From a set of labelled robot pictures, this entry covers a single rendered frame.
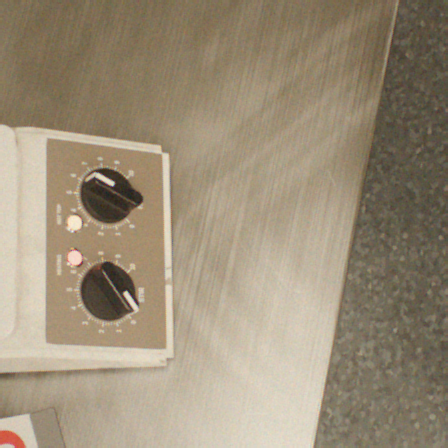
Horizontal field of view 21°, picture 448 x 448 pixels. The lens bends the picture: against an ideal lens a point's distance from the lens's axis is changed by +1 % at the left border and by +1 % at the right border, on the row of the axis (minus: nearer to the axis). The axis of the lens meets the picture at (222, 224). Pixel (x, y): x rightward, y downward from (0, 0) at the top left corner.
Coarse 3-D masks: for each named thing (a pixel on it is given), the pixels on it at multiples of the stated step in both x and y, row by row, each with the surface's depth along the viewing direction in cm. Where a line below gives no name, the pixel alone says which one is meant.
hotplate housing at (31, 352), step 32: (32, 128) 68; (32, 160) 68; (32, 192) 67; (32, 224) 67; (32, 256) 66; (32, 288) 66; (32, 320) 65; (0, 352) 65; (32, 352) 65; (64, 352) 66; (96, 352) 67; (128, 352) 68; (160, 352) 68
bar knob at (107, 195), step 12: (84, 180) 68; (96, 180) 67; (108, 180) 67; (120, 180) 69; (84, 192) 68; (96, 192) 68; (108, 192) 67; (120, 192) 68; (132, 192) 68; (84, 204) 68; (96, 204) 68; (108, 204) 69; (120, 204) 68; (132, 204) 68; (96, 216) 68; (108, 216) 68; (120, 216) 69
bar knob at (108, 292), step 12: (108, 264) 66; (96, 276) 66; (108, 276) 66; (120, 276) 66; (84, 288) 67; (96, 288) 67; (108, 288) 66; (120, 288) 66; (132, 288) 68; (84, 300) 67; (96, 300) 67; (108, 300) 67; (120, 300) 66; (132, 300) 66; (96, 312) 67; (108, 312) 67; (120, 312) 67; (132, 312) 66
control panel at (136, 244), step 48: (48, 144) 68; (96, 144) 70; (48, 192) 67; (144, 192) 70; (48, 240) 67; (96, 240) 68; (144, 240) 69; (48, 288) 66; (144, 288) 69; (48, 336) 65; (96, 336) 67; (144, 336) 68
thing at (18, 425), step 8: (0, 424) 69; (8, 424) 69; (16, 424) 70; (0, 432) 69; (8, 432) 69; (16, 432) 69; (24, 432) 70; (0, 440) 69; (8, 440) 69; (16, 440) 69; (24, 440) 69
